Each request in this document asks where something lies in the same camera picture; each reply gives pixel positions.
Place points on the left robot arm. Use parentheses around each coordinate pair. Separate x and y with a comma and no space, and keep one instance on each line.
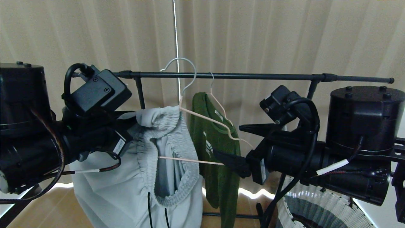
(22,95)

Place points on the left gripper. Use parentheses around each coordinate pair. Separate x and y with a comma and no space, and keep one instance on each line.
(31,158)

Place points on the beige curtain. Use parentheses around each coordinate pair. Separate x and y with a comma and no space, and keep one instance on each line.
(284,38)

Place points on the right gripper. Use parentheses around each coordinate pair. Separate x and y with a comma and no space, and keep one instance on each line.
(300,158)

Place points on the pale grey shorts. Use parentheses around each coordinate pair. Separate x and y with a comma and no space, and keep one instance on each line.
(110,196)

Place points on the black clothes rack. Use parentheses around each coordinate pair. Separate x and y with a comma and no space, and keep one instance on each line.
(253,76)

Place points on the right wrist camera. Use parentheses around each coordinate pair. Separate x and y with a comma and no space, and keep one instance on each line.
(278,101)

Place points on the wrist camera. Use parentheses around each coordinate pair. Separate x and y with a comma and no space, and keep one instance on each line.
(101,91)
(278,101)

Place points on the green long-sleeved shirt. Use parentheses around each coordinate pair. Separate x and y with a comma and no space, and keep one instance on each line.
(218,190)

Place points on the white laundry basket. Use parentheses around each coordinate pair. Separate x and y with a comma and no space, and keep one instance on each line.
(332,205)

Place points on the pink clothes hanger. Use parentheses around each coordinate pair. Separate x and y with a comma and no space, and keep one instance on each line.
(218,105)
(190,160)

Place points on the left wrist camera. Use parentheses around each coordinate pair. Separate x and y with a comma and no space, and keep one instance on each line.
(101,91)

